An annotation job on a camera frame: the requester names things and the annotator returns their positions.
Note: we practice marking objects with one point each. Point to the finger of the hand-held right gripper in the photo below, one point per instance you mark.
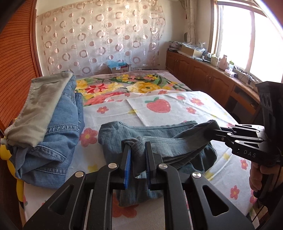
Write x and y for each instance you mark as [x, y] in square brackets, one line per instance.
[241, 141]
[243, 130]

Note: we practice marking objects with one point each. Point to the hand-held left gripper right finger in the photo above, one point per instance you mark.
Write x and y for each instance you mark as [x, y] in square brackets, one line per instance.
[148, 164]

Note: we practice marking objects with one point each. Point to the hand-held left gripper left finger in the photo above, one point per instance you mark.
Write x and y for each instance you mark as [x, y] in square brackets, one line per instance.
[127, 168]

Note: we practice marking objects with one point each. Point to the blue-grey denim shorts pants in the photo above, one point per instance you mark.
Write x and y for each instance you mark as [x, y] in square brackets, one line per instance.
[176, 141]

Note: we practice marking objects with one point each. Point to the khaki folded pants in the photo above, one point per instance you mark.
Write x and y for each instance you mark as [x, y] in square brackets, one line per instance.
[35, 106]

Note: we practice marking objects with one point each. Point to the person's right hand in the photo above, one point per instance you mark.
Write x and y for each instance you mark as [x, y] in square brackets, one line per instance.
[256, 179]

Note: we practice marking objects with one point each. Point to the tissue pack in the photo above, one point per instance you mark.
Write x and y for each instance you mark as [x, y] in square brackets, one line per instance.
[230, 72]

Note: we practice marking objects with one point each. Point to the pink bottle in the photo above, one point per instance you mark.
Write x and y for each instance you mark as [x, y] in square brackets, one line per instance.
[223, 63]

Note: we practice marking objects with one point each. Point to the wooden cabinet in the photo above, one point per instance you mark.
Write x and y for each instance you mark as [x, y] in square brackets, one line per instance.
[199, 73]

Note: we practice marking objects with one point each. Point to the blue denim jeans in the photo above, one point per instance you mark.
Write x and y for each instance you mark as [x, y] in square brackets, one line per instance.
[55, 150]

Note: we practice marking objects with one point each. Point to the white container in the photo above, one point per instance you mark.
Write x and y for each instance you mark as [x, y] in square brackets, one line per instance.
[214, 60]

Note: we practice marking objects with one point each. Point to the floral blanket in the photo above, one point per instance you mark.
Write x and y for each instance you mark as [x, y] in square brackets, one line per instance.
[132, 86]

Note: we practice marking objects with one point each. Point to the window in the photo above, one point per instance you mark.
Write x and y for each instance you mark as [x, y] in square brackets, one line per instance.
[238, 37]

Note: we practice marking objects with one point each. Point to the beige box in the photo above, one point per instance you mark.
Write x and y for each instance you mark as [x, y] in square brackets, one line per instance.
[191, 52]

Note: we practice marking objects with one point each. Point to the cardboard box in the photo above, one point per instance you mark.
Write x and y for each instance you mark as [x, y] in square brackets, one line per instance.
[119, 68]

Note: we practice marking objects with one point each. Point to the beige window curtain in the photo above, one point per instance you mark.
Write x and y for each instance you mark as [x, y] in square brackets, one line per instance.
[190, 20]

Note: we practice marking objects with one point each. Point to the yellow plush toy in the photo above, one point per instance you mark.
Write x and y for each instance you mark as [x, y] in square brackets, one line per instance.
[4, 152]

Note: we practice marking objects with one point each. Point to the sheer circle-patterned curtain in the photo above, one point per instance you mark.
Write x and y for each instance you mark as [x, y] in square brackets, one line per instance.
[99, 35]

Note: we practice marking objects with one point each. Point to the wooden slatted wardrobe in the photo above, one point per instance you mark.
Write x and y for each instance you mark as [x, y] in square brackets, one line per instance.
[15, 66]

